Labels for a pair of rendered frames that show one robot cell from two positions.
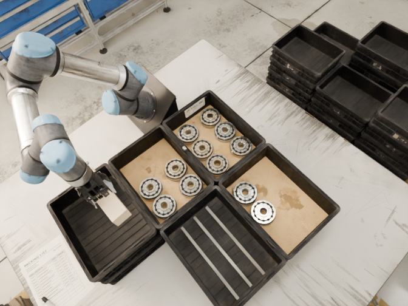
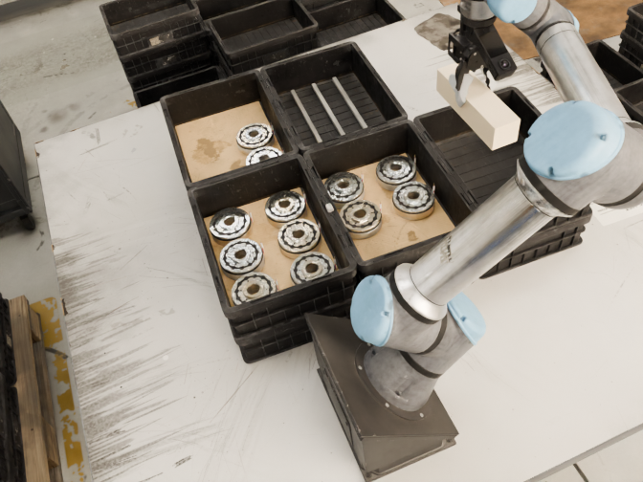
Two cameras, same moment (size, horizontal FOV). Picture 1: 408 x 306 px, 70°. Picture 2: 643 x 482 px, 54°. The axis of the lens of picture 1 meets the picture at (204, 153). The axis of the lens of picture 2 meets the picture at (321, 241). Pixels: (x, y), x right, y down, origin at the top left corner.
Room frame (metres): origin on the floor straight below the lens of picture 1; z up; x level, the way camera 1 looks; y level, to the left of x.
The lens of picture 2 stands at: (1.56, 0.39, 2.00)
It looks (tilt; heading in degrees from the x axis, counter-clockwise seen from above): 50 degrees down; 200
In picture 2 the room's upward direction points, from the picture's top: 9 degrees counter-clockwise
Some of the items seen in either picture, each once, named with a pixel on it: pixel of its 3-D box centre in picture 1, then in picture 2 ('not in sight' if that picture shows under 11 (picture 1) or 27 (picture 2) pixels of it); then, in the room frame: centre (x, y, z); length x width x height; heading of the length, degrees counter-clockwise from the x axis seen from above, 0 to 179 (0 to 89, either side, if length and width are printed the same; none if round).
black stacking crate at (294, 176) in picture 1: (275, 200); (230, 141); (0.35, -0.27, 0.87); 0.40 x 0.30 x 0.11; 32
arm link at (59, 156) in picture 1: (63, 159); not in sight; (0.39, 0.37, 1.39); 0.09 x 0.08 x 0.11; 26
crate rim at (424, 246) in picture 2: (159, 172); (388, 188); (0.53, 0.20, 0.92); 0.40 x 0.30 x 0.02; 32
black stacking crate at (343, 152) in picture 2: (162, 177); (388, 204); (0.53, 0.20, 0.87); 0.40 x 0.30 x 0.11; 32
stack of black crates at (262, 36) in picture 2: not in sight; (270, 68); (-0.67, -0.52, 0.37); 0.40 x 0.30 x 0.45; 125
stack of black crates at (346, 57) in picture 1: (329, 53); not in sight; (1.67, -1.13, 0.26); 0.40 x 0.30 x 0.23; 35
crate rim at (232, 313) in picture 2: (212, 133); (267, 229); (0.69, -0.05, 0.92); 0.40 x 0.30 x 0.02; 32
